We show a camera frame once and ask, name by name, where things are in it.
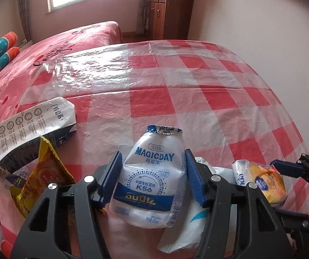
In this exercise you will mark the bread packet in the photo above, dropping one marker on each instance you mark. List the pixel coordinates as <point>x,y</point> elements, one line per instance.
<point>265,186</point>

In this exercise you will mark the yellow snack packet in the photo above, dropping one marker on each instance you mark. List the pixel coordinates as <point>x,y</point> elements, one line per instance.
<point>44,172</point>

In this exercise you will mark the red checked plastic tablecloth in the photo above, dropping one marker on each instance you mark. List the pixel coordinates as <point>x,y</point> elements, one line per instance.
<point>197,99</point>

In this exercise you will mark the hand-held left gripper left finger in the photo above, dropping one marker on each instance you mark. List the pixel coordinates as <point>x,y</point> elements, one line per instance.
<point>111,178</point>

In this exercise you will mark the white milk carton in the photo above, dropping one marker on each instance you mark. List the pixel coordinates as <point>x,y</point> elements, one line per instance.
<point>27,129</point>

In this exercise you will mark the rolled quilt orange teal end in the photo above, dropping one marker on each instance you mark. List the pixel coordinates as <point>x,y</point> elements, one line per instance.
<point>7,56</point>
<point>6,41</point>

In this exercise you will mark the white yogurt pouch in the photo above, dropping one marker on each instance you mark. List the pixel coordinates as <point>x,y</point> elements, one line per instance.
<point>146,172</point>

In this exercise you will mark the grey patterned curtain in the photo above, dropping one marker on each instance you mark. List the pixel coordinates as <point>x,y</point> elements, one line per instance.
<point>25,10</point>

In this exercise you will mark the brown wooden cabinet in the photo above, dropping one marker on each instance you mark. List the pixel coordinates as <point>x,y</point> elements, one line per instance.
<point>176,13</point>

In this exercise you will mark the pink printed bed blanket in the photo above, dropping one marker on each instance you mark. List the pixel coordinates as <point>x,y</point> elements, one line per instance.
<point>62,45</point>

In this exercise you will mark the small blue white packet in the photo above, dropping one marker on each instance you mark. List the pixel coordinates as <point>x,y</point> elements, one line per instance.
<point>17,179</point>

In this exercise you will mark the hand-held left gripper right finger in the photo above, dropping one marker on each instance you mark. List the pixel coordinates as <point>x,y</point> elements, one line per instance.
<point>196,180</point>

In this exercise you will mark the white teal packet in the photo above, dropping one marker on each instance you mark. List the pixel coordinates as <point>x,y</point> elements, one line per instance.
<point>195,221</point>

